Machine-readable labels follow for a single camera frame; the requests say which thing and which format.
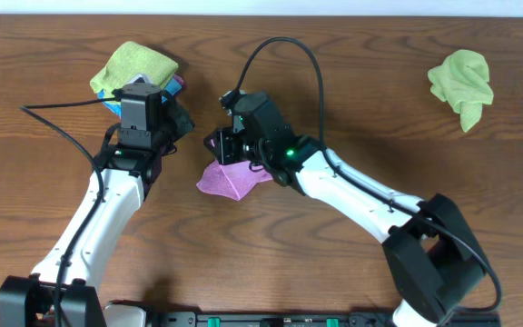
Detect purple microfiber cloth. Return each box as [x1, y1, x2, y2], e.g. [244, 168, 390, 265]
[196, 161, 272, 201]

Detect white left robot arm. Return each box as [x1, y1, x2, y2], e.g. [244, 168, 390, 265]
[0, 101, 194, 326]

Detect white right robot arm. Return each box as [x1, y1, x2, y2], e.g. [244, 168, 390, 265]
[203, 126, 495, 326]

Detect folded blue cloth in stack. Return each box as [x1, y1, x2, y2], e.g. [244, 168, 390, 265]
[96, 75, 183, 117]

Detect folded pink cloth under stack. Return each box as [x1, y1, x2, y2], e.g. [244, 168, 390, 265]
[167, 74, 184, 93]

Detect folded green cloth on stack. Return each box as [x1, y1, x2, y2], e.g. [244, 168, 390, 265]
[90, 41, 179, 95]

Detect crumpled green cloth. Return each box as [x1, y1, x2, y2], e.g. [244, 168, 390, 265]
[428, 49, 494, 133]

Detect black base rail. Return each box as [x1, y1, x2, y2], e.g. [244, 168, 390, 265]
[102, 300, 502, 327]

